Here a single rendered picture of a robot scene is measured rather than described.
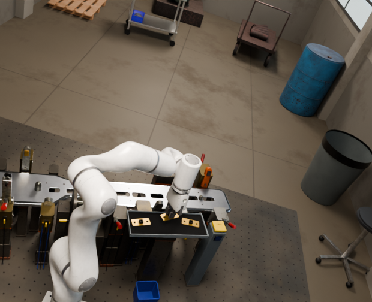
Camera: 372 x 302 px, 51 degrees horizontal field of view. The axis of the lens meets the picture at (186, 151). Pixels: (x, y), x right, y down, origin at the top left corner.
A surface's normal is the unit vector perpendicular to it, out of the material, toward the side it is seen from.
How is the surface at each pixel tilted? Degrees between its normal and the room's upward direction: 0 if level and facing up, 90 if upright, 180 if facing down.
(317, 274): 0
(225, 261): 0
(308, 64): 90
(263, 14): 90
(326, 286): 0
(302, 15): 90
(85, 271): 58
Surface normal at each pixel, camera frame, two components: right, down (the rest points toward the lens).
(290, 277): 0.29, -0.77
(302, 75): -0.73, 0.21
